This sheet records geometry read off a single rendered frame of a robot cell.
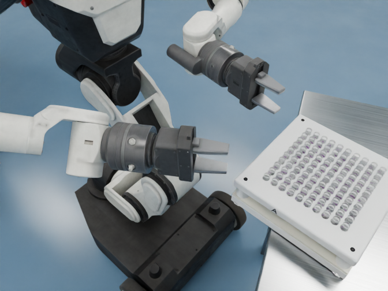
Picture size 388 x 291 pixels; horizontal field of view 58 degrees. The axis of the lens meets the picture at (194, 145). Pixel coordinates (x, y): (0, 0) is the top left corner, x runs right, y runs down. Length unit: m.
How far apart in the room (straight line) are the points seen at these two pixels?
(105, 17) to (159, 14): 2.38
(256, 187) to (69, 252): 1.21
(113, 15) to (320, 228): 0.62
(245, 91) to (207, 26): 0.19
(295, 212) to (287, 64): 2.10
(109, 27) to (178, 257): 0.91
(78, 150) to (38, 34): 2.56
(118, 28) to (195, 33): 0.19
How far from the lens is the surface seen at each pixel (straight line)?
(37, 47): 3.02
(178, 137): 0.58
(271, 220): 0.69
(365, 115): 0.99
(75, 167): 0.65
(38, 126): 0.64
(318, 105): 0.97
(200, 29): 0.84
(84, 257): 1.71
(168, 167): 0.63
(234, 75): 0.77
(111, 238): 1.53
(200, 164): 0.64
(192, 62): 0.81
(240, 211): 1.56
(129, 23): 0.90
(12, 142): 0.64
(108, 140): 0.62
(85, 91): 1.05
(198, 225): 1.49
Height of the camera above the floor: 1.50
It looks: 48 degrees down
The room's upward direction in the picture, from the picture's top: straight up
